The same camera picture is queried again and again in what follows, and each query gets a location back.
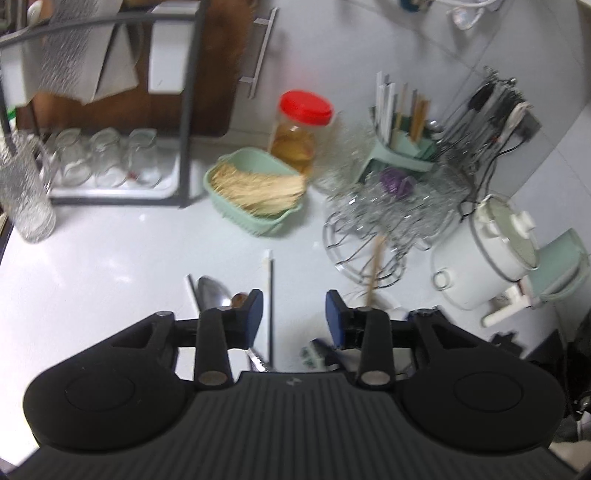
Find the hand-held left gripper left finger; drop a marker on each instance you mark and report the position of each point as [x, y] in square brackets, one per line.
[254, 319]

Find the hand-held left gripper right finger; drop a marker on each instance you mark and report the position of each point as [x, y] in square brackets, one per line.
[334, 319]

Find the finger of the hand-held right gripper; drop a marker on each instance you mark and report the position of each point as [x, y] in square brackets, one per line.
[505, 344]

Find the black chopstick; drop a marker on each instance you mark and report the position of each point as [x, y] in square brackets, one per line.
[273, 300]

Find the large metal spoon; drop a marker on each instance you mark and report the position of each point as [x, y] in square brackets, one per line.
[212, 293]

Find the white mug green print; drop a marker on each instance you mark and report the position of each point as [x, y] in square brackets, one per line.
[389, 303]

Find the white chopstick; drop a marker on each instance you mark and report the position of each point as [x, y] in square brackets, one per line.
[190, 286]
[266, 263]

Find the wooden chopstick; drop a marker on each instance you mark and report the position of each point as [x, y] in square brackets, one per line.
[376, 267]

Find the hanging metal kitchen utensils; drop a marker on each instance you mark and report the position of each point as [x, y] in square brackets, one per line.
[485, 110]

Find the white electric cooker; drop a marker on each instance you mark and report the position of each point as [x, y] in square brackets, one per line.
[466, 267]

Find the green plastic basket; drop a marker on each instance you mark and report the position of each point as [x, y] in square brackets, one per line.
[258, 224]

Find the mint green appliance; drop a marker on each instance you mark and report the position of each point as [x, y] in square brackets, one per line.
[561, 263]

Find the bundle of pale dried sticks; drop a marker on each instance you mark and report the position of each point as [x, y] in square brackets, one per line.
[258, 189]

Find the cluster of clear stemmed glasses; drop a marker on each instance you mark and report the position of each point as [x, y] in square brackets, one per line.
[415, 212]

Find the purple plastic lid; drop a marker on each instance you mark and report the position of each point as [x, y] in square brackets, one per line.
[396, 182]

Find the textured glass tumbler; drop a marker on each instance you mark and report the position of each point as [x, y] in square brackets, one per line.
[344, 161]

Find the white drip tray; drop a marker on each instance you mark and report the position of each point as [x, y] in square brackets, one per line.
[168, 184]

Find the green chopstick holder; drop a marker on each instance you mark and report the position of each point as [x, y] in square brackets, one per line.
[401, 151]

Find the plastic jar red lid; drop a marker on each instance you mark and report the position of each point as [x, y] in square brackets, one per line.
[300, 134]

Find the clear drinking glass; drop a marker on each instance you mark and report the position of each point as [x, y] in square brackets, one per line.
[71, 159]
[143, 159]
[107, 159]

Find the wooden cutting board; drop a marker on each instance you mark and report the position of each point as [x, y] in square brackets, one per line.
[217, 69]

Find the textured glass pitcher mug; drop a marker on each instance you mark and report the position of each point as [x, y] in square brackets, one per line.
[25, 194]

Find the white plastic caddy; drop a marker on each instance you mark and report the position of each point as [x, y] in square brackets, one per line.
[18, 74]
[168, 55]

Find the white folded sheet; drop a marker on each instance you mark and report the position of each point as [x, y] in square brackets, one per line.
[117, 69]

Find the silver embossed sheet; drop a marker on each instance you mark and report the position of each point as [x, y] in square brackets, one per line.
[69, 50]

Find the black dish rack frame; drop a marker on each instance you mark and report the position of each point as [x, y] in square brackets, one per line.
[190, 115]

